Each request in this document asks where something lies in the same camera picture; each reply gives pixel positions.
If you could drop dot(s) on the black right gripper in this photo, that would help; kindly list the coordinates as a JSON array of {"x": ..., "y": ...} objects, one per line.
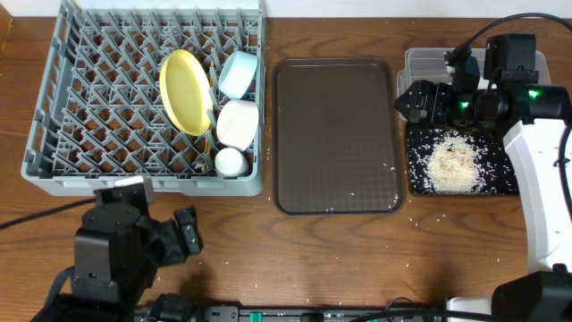
[{"x": 438, "y": 91}]

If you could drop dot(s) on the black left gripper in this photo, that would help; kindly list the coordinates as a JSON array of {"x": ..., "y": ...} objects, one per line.
[{"x": 177, "y": 239}]

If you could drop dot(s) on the pale green cup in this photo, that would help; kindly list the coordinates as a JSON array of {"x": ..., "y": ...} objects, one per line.
[{"x": 229, "y": 162}]

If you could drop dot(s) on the white pink bowl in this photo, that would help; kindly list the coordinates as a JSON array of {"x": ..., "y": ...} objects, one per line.
[{"x": 237, "y": 124}]

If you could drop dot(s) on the yellow round plate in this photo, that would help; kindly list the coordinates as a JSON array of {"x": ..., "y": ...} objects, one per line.
[{"x": 184, "y": 90}]

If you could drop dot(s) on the light blue bowl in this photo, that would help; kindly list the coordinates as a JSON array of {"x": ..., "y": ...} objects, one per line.
[{"x": 237, "y": 74}]

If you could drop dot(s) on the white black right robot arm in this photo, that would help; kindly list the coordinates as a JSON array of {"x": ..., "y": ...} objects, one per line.
[{"x": 534, "y": 123}]

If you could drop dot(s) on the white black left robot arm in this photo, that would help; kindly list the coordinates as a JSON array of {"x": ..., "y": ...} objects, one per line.
[{"x": 117, "y": 251}]

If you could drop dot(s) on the clear plastic waste bin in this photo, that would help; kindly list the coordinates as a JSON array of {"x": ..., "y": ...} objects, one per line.
[{"x": 424, "y": 65}]

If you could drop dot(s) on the black waste tray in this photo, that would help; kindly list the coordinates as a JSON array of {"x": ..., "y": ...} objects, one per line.
[{"x": 465, "y": 165}]

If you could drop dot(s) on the dark brown serving tray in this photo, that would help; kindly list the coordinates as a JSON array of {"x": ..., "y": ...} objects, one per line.
[{"x": 336, "y": 140}]

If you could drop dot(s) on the grey plastic dish rack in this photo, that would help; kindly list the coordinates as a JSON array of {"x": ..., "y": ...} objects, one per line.
[{"x": 100, "y": 117}]

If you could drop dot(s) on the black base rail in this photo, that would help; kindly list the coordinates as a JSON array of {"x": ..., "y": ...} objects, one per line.
[{"x": 313, "y": 314}]

